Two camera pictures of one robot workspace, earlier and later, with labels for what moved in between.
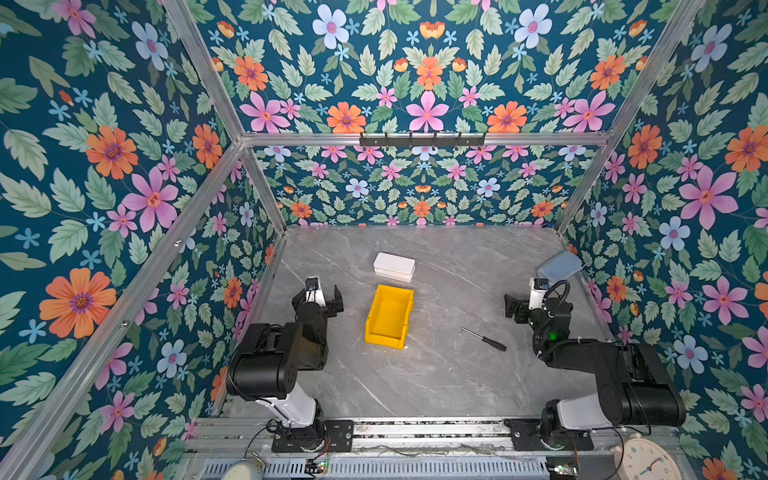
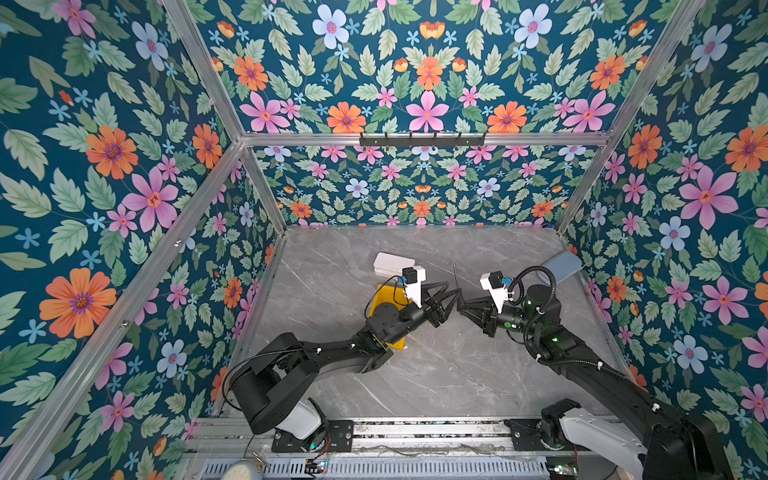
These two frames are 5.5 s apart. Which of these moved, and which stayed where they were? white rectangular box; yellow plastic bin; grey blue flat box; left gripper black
Moved: left gripper black
Stayed: yellow plastic bin; grey blue flat box; white rectangular box
